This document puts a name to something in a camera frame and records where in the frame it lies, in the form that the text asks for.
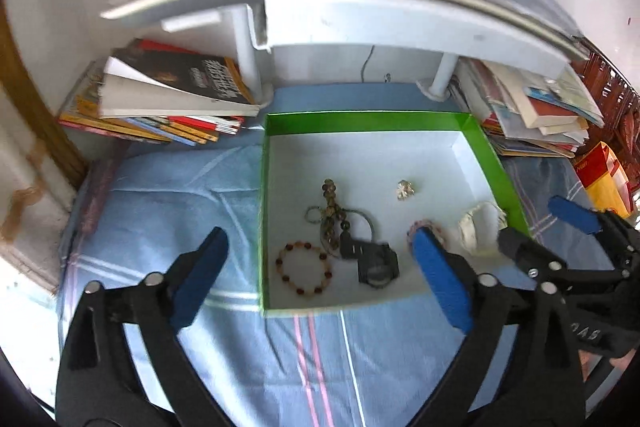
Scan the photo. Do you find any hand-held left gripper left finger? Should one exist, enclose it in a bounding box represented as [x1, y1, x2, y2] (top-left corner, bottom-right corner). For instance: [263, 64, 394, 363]
[55, 227, 236, 427]

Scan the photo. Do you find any brown wooden furniture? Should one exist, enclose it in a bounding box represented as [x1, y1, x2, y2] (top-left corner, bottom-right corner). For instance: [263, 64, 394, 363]
[570, 49, 640, 198]

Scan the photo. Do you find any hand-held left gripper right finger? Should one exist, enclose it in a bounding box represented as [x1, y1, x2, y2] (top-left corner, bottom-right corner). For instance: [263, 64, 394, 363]
[411, 227, 586, 427]

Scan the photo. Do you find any stack of yellow-spined books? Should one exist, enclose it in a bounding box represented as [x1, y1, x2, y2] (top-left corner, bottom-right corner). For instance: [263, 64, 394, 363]
[57, 38, 262, 146]

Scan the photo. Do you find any brown wooden post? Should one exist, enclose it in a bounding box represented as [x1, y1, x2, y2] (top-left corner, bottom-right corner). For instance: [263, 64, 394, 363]
[0, 7, 92, 188]

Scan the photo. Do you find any white desk shelf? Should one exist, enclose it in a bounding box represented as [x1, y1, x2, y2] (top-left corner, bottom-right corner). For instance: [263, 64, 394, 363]
[99, 0, 592, 104]

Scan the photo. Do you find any green cardboard box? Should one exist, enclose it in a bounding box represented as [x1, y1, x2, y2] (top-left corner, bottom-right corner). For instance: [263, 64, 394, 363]
[257, 109, 533, 319]

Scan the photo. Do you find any brown bead bracelet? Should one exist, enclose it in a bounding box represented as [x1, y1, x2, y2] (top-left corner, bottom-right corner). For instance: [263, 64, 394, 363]
[320, 178, 354, 259]

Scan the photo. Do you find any blue striped tablecloth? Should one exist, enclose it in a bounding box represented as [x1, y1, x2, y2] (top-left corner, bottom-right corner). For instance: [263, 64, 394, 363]
[57, 84, 616, 427]

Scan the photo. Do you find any silver bangle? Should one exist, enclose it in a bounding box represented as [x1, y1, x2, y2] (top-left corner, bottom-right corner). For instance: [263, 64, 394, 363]
[325, 207, 379, 259]

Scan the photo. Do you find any red and yellow box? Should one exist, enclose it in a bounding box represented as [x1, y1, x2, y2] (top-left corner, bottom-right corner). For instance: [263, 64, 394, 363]
[572, 141, 637, 221]

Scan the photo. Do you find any thin black wall cable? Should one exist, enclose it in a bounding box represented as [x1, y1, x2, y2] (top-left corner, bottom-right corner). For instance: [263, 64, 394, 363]
[360, 46, 377, 84]

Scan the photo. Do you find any black wrist watch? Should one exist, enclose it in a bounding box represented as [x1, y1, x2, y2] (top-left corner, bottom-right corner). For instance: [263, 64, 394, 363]
[340, 234, 401, 292]

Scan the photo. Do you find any pale pink bead bracelet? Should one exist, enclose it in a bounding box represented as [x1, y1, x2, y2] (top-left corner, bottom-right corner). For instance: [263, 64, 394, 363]
[406, 219, 446, 254]

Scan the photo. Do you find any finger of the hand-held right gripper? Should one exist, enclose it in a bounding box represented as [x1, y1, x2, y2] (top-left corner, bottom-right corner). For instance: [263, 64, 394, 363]
[548, 195, 640, 269]
[497, 227, 640, 356]

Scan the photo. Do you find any pile of mixed books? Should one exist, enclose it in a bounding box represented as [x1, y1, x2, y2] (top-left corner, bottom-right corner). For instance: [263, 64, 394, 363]
[450, 57, 607, 158]

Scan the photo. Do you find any red and pink bead bracelet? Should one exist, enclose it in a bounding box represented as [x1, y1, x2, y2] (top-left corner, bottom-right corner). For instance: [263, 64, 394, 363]
[275, 242, 334, 299]

